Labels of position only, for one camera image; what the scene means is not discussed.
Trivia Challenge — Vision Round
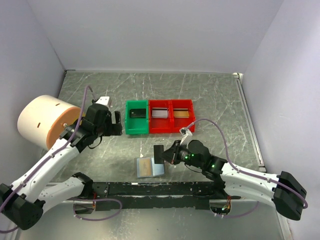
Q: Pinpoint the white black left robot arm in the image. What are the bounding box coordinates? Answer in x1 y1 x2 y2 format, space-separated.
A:
0 103 123 230

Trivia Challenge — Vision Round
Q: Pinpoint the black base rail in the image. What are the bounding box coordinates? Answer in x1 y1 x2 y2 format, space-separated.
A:
79 181 228 211

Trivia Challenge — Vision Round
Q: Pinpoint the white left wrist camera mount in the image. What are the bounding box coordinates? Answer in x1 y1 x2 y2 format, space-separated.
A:
95 96 112 108

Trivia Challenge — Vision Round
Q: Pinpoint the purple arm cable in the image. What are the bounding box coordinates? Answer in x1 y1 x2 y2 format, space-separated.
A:
0 85 123 233
179 118 309 219

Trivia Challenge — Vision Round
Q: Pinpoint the red plastic bin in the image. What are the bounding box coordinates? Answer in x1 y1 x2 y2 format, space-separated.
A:
170 99 196 133
148 99 173 134

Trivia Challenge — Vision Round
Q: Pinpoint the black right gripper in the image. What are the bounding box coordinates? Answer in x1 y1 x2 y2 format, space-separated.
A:
158 139 204 169

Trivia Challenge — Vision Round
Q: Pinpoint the gold card in holder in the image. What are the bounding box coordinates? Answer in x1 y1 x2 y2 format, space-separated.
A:
139 158 152 177

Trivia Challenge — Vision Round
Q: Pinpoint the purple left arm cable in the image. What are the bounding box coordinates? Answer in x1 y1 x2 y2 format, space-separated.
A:
0 85 123 233

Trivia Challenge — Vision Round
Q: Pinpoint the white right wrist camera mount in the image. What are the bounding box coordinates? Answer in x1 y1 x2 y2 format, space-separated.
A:
179 127 193 146

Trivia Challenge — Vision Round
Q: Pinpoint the red right plastic bin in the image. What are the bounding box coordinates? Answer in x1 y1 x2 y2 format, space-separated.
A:
170 99 196 133

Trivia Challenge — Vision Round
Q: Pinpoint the red middle plastic bin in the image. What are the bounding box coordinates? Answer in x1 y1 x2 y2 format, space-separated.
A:
148 99 173 134

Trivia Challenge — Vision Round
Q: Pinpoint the green plastic bin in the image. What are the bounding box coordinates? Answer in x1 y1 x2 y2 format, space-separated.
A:
124 100 149 135

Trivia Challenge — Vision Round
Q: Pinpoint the white drum with orange lid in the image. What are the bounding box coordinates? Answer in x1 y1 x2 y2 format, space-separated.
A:
17 95 81 150

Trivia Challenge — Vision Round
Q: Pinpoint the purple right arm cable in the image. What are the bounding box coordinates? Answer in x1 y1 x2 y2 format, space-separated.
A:
179 118 309 219

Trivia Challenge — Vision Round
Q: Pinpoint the grey card holder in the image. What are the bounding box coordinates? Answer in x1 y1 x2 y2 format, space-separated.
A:
135 157 165 179

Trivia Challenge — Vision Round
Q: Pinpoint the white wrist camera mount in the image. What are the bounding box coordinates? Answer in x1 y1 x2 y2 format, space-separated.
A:
95 96 112 108
179 127 193 146

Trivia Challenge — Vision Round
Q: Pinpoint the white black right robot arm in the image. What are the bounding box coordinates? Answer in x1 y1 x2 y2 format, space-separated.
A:
157 140 307 221

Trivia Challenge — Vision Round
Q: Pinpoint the white silver card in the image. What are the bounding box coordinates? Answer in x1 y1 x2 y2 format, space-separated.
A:
151 108 169 119

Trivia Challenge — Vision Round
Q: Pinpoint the dark card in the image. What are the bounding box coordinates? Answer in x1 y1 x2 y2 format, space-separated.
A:
153 145 164 165

